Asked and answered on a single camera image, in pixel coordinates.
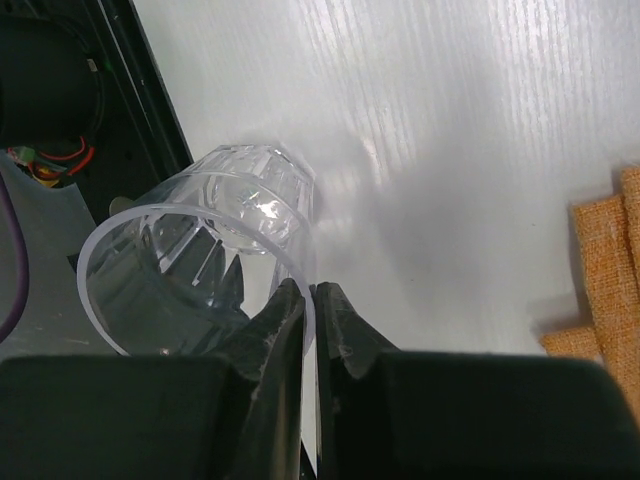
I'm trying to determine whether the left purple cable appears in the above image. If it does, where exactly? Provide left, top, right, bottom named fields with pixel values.
left=0, top=174, right=28, bottom=343

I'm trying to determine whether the clear drinking glass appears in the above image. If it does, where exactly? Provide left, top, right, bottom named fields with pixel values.
left=77, top=144, right=316, bottom=355

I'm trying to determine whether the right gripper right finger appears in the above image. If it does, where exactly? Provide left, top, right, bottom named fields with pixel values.
left=314, top=282, right=639, bottom=479

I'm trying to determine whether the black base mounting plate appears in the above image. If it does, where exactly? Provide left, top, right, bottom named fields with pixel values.
left=1, top=1, right=192, bottom=221

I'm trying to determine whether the orange cloth napkin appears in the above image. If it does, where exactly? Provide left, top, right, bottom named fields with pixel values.
left=540, top=166, right=639, bottom=416

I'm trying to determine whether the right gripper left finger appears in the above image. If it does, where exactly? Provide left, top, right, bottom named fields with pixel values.
left=1, top=279, right=305, bottom=479

